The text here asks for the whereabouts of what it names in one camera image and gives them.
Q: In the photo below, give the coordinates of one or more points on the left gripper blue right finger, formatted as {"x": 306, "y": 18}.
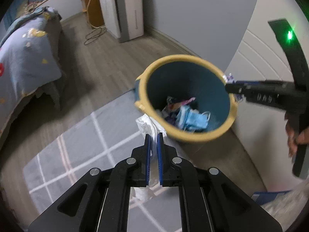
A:
{"x": 168, "y": 170}

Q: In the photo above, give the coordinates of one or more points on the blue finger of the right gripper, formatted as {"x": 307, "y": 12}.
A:
{"x": 241, "y": 83}

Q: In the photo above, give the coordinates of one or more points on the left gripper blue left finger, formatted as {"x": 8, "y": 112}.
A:
{"x": 142, "y": 155}

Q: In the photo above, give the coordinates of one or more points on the white tissue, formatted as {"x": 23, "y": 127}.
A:
{"x": 149, "y": 126}

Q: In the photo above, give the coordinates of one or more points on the blue face mask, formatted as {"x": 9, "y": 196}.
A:
{"x": 192, "y": 120}

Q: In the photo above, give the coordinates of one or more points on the pink purple snack wrapper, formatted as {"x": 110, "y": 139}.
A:
{"x": 173, "y": 104}

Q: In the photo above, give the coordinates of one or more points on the person's right hand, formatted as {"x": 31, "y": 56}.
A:
{"x": 294, "y": 138}

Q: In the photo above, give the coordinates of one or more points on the grey checked cushion mat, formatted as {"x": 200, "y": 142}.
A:
{"x": 102, "y": 139}

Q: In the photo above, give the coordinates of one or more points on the teal bin with yellow rim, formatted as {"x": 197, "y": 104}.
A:
{"x": 183, "y": 77}

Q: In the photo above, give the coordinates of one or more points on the white fluffy blanket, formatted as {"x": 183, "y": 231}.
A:
{"x": 286, "y": 208}

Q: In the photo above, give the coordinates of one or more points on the bed with blue cartoon quilt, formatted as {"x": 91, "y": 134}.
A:
{"x": 27, "y": 61}

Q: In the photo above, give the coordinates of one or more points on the white grey air purifier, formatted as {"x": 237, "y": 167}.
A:
{"x": 123, "y": 18}

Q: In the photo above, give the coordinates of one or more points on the wooden cabinet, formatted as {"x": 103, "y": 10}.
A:
{"x": 93, "y": 13}

